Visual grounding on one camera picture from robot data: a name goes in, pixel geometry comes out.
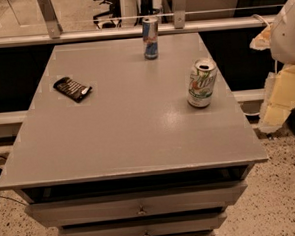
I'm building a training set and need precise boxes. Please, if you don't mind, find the white green 7up can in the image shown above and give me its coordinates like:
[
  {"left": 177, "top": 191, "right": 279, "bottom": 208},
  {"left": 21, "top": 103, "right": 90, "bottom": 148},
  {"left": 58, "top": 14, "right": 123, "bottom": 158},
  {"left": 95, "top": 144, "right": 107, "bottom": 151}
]
[{"left": 187, "top": 57, "right": 218, "bottom": 108}]

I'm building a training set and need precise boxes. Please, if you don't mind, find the grey metal railing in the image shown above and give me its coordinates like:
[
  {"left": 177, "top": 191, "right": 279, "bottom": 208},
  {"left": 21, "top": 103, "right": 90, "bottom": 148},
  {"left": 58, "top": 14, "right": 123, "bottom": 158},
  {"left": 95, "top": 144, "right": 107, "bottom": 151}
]
[{"left": 0, "top": 0, "right": 287, "bottom": 48}]

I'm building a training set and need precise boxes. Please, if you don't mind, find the top drawer knob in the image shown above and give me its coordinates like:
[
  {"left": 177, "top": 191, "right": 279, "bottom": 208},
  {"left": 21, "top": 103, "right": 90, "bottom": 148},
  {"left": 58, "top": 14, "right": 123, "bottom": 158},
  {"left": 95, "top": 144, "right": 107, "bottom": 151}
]
[{"left": 137, "top": 207, "right": 147, "bottom": 216}]

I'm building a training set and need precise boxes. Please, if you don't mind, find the black rxbar chocolate bar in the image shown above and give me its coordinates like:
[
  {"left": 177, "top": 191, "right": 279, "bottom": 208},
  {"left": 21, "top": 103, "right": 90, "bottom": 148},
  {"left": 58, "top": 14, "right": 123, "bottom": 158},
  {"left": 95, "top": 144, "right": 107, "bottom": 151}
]
[{"left": 53, "top": 77, "right": 93, "bottom": 103}]

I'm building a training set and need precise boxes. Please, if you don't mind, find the red bull can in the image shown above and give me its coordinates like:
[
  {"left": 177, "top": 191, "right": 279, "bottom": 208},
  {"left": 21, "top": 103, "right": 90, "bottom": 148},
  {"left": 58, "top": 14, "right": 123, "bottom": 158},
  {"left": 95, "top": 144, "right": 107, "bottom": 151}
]
[{"left": 142, "top": 16, "right": 159, "bottom": 60}]

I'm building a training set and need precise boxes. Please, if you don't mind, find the grey drawer cabinet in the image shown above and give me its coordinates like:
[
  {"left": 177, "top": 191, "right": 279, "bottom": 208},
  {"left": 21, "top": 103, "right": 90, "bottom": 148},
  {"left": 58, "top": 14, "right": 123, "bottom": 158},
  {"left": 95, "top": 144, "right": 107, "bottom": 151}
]
[{"left": 0, "top": 33, "right": 267, "bottom": 236}]

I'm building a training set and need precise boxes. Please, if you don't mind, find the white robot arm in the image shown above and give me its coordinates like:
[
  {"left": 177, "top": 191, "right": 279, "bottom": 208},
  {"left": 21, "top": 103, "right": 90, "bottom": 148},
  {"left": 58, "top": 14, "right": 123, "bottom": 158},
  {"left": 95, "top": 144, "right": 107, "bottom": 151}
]
[{"left": 250, "top": 0, "right": 295, "bottom": 134}]

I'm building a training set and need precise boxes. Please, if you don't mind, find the black office chair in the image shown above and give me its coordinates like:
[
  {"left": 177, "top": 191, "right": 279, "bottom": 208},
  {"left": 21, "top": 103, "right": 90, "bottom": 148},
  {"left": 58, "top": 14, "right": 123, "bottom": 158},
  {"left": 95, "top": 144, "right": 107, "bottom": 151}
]
[{"left": 92, "top": 0, "right": 122, "bottom": 29}]

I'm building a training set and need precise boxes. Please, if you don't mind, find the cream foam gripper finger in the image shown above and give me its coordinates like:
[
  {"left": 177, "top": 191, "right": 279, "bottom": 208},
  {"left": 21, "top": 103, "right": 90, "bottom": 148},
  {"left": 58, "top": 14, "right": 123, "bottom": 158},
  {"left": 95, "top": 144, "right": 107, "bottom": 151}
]
[{"left": 258, "top": 64, "right": 295, "bottom": 134}]

